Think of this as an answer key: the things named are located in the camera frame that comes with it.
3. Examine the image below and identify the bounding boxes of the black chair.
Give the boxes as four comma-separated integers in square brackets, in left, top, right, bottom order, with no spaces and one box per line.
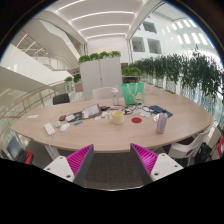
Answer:
[52,93,71,106]

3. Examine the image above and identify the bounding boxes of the white chair with slim legs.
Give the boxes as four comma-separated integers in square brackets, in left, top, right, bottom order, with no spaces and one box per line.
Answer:
[168,124,214,164]

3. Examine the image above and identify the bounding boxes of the long row of green plants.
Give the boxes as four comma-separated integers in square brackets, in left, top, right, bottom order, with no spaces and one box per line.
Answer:
[129,49,224,101]

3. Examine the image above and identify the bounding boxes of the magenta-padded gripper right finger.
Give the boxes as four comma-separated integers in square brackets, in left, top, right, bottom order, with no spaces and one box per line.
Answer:
[129,143,185,186]

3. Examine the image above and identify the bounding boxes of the brown planter with bushy plants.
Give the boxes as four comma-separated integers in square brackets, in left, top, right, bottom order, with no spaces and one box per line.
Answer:
[121,66,143,84]

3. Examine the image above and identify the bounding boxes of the pale purple bottle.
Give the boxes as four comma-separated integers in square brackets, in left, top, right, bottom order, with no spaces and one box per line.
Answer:
[155,109,169,135]

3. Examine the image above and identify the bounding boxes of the green tote bag, cat print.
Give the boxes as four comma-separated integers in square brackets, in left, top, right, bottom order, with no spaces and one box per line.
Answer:
[120,82,146,106]

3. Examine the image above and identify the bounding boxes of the brown planter with two plants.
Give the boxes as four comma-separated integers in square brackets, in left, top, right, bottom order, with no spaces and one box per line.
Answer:
[63,73,84,93]

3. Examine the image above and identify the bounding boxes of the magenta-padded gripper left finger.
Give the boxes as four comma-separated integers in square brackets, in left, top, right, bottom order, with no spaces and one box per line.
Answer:
[43,143,96,188]

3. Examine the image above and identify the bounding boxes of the black cable with plug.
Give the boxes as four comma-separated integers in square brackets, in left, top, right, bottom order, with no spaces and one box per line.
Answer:
[121,104,154,115]

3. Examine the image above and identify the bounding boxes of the white computer mouse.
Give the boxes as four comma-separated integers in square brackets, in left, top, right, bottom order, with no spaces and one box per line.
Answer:
[59,122,71,132]

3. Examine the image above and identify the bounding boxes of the open booklet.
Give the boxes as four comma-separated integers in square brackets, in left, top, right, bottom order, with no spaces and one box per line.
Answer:
[81,103,102,120]

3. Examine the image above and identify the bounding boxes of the colourful sticker sheet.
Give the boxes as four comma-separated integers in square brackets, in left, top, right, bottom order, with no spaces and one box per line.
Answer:
[94,111,111,121]

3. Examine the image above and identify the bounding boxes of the white power strip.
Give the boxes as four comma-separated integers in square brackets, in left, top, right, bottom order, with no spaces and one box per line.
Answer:
[43,122,57,137]

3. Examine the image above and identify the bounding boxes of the clear tumbler with lid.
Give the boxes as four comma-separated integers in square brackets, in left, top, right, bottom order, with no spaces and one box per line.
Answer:
[111,84,121,107]

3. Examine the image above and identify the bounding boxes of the green plants atop cabinet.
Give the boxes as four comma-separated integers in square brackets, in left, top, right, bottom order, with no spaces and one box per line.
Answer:
[77,50,122,65]

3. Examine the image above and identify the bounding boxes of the white cabinet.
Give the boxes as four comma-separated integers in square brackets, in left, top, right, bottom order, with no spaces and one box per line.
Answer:
[79,56,124,101]

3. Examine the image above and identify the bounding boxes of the black wallet with white card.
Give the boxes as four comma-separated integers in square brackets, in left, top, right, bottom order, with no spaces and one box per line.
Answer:
[65,112,84,123]

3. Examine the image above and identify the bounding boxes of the dark blue keyboard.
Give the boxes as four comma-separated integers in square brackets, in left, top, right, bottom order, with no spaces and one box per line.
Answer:
[148,104,174,118]

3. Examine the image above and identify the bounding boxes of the small white card box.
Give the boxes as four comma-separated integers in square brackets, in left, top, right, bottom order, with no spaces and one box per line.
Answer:
[139,110,153,118]

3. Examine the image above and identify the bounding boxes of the white chair with rounded back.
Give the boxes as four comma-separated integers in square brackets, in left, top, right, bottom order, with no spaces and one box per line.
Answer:
[91,86,116,101]

